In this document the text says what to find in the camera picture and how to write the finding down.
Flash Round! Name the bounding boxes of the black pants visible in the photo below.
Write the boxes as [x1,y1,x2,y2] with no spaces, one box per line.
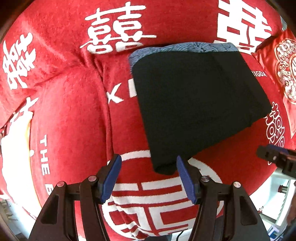
[129,49,271,175]

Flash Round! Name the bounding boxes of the red gold embroidered cushion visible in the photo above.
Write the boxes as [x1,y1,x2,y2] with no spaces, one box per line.
[252,29,295,137]

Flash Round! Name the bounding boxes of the blue grey leaf-print cloth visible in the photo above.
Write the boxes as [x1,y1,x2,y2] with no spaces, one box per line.
[129,42,239,71]

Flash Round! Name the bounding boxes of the red sofa cover white characters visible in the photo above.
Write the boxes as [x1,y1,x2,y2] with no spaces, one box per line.
[1,1,295,240]

